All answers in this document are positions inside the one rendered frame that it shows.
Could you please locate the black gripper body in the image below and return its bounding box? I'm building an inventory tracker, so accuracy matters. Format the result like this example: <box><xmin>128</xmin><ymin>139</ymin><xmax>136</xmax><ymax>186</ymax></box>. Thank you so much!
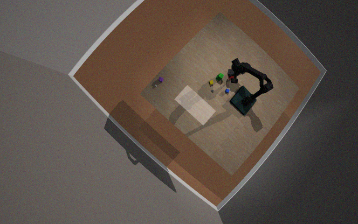
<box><xmin>231</xmin><ymin>64</ymin><xmax>240</xmax><ymax>83</ymax></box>

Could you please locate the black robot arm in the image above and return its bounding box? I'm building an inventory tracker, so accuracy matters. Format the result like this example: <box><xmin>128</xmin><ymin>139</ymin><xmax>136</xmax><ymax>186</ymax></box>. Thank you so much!
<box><xmin>227</xmin><ymin>58</ymin><xmax>273</xmax><ymax>106</ymax></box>

